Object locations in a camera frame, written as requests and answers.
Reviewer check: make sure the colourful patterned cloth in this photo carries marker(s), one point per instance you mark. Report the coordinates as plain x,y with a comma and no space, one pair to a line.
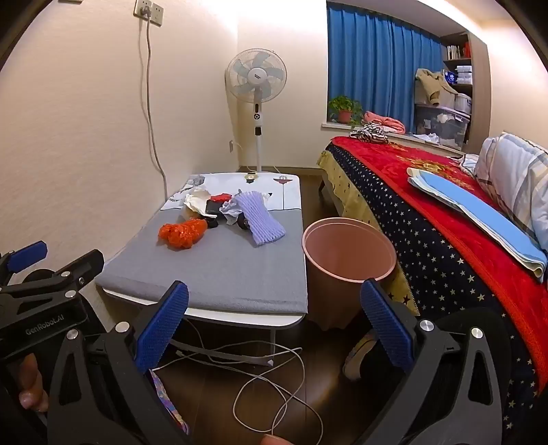
169,402

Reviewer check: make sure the beige jacket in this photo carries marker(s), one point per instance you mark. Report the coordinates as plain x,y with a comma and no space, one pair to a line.
432,83

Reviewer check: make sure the person's left hand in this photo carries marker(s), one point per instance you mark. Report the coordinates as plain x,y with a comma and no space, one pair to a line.
32,381

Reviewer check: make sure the yellow star-print bed skirt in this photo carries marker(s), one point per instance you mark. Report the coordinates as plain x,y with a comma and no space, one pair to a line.
346,192

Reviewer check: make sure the wooden bookshelf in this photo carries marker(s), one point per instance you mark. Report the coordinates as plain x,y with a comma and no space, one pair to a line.
457,62

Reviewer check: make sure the white standing fan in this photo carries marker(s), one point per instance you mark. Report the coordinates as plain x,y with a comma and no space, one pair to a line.
257,77

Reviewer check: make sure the blue and white folded cloth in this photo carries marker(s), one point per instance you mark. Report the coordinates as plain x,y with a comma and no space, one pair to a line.
471,205

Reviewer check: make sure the orange plastic bag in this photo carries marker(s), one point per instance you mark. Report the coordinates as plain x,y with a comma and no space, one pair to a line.
182,233

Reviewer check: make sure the lilac knitted cloth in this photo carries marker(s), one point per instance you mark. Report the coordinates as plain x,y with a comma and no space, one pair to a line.
259,218

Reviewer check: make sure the blue curtain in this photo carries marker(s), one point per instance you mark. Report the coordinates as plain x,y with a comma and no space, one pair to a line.
376,64

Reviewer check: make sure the red plush blanket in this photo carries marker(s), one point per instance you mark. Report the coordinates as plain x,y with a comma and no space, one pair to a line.
432,197

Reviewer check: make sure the pink plastic bin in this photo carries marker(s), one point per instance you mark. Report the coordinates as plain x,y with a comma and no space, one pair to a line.
338,256

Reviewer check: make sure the black snack packet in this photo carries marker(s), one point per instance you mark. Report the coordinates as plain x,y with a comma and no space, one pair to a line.
213,208

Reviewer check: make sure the black and white striped cloth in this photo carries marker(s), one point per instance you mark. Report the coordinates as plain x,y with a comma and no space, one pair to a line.
370,135

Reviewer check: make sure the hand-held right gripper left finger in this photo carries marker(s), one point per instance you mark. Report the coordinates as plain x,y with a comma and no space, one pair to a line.
165,325

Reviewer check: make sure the small black item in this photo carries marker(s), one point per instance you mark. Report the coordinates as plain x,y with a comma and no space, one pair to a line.
242,222

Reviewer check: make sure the person's right hand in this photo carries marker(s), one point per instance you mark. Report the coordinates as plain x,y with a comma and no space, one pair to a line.
276,440

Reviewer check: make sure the pink cloth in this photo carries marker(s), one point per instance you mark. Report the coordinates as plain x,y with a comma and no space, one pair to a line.
385,122

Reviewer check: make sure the plaid quilt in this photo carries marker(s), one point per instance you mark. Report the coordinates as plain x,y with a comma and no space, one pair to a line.
513,171

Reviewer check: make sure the white wall socket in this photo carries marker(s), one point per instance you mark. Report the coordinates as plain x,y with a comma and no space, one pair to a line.
147,10

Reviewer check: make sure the clear storage box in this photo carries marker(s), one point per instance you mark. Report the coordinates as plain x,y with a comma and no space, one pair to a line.
441,124

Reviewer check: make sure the large white plastic bag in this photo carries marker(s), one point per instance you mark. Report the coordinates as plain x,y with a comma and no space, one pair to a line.
196,201

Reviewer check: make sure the blue packet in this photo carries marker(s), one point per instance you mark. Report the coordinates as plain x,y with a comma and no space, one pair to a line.
449,77

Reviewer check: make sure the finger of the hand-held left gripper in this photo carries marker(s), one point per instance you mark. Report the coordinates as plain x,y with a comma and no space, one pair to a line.
28,253
81,265

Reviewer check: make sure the row of books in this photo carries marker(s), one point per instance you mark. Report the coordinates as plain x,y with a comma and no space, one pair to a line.
457,51

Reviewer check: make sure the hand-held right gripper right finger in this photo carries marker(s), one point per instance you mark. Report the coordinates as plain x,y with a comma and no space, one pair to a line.
385,325

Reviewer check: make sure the grey pot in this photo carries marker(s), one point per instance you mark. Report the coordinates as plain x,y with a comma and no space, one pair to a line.
463,102

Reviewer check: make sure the white printed low table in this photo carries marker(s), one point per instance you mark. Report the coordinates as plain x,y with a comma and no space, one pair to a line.
278,199

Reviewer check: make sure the stack of white boxes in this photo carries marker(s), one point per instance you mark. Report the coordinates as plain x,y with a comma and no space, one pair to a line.
463,73

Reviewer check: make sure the potted green plant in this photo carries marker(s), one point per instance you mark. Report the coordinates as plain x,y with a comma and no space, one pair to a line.
344,112

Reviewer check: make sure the slipper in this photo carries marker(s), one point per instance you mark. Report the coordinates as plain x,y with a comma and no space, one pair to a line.
355,361

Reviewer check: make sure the red shiny wrapper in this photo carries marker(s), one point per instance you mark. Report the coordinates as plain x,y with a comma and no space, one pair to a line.
220,197

